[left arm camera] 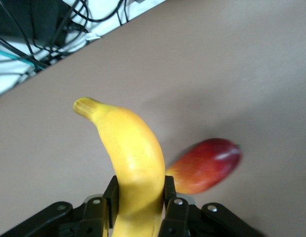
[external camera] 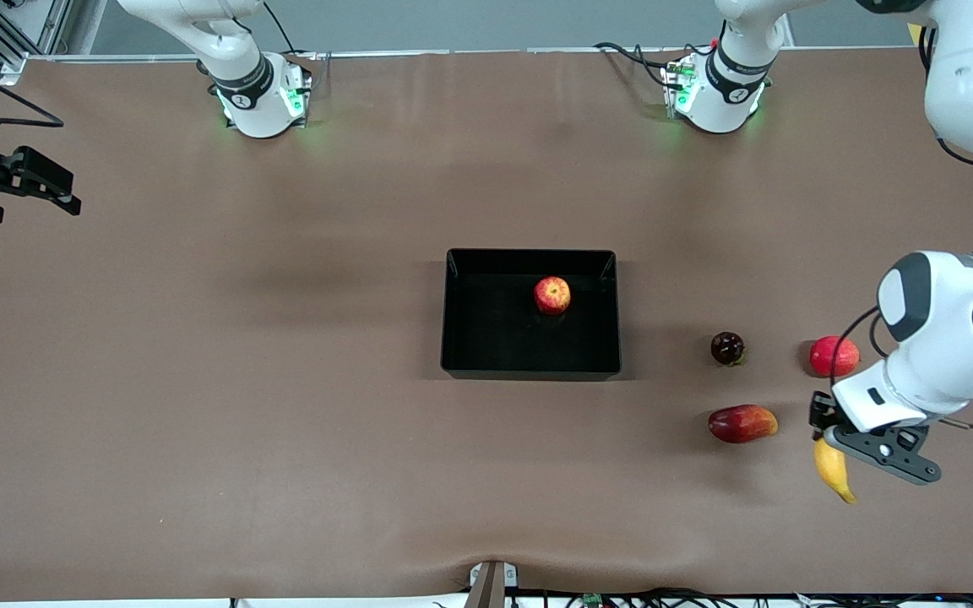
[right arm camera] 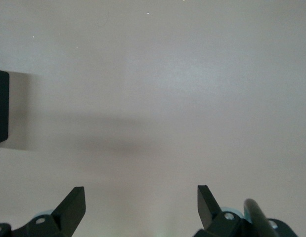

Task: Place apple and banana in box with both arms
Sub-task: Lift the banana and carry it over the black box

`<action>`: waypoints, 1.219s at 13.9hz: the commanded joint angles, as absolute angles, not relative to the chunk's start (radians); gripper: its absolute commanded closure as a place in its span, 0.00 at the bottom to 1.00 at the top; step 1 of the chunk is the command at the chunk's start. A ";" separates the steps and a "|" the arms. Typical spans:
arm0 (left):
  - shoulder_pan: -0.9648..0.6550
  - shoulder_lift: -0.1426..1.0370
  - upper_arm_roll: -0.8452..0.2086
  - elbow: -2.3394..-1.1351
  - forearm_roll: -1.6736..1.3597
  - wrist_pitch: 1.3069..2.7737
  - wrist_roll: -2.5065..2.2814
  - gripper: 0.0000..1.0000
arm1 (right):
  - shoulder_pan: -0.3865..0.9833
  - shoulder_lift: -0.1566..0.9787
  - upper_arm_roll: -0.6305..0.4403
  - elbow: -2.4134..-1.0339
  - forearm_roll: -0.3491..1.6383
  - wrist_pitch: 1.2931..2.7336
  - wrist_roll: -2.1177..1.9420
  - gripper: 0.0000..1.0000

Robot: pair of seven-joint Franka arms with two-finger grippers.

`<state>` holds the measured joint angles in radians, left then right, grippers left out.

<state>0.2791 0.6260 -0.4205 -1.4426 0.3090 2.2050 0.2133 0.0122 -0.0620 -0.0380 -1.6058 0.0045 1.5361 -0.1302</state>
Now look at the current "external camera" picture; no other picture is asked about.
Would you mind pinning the silver table edge rail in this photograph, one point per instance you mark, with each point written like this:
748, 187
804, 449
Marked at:
495, 51

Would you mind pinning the red yellow apple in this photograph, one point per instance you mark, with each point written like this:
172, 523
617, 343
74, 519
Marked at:
552, 295

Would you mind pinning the red orange mango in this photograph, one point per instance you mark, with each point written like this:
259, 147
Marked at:
741, 424

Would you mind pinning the yellow banana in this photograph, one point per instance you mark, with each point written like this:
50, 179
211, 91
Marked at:
833, 473

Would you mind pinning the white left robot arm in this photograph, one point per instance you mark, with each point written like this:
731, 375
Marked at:
968, 84

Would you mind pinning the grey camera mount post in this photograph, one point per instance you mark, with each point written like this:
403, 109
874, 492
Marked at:
491, 587

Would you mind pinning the plain red peach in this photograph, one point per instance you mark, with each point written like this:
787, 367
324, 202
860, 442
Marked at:
833, 356

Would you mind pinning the small green circuit board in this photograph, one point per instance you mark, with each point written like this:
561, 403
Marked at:
593, 599

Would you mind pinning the dark red plum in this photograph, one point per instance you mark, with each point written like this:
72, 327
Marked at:
727, 348

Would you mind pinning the black plastic box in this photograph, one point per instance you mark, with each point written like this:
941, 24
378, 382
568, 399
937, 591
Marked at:
486, 338

